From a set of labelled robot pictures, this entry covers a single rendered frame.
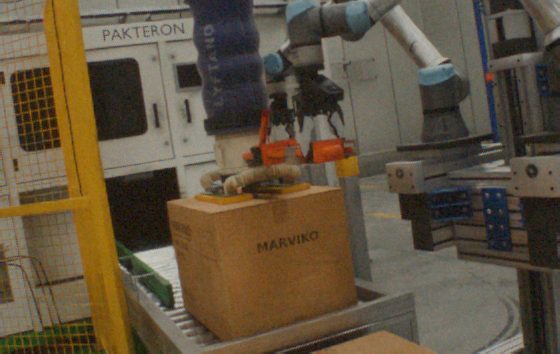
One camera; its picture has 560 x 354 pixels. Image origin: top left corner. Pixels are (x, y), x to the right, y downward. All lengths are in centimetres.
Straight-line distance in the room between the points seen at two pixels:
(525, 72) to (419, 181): 43
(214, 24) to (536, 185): 107
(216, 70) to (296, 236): 57
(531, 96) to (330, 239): 70
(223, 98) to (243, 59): 14
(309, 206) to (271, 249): 17
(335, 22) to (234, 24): 57
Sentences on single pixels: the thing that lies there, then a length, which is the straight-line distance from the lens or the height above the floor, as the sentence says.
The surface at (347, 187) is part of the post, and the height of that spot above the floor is 89.
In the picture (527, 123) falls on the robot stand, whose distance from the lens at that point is 178.
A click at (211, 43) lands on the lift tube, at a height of 144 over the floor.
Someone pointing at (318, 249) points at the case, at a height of 78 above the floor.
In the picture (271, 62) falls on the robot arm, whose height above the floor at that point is 138.
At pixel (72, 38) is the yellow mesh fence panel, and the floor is 159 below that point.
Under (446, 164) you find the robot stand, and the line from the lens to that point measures 187.
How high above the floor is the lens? 114
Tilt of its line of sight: 3 degrees down
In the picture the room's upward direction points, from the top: 9 degrees counter-clockwise
